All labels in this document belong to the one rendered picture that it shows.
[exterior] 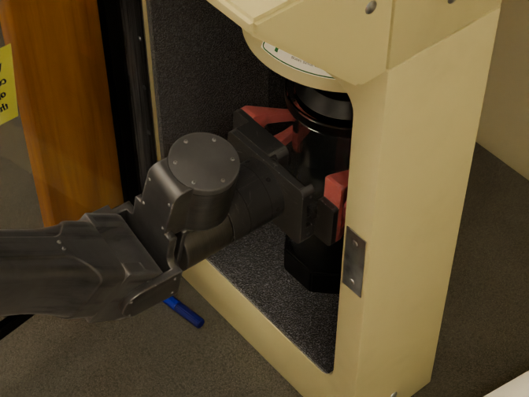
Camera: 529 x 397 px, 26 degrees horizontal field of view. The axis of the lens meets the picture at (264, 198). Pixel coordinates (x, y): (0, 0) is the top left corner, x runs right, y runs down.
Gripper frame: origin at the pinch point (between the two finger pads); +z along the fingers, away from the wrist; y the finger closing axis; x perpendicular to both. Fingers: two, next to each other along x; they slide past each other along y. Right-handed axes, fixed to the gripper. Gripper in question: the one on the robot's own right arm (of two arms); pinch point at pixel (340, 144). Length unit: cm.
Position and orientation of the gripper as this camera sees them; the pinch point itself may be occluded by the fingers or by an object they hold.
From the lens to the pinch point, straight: 105.1
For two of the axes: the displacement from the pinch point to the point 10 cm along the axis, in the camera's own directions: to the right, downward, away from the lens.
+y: -6.4, -5.6, 5.4
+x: -0.2, 7.1, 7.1
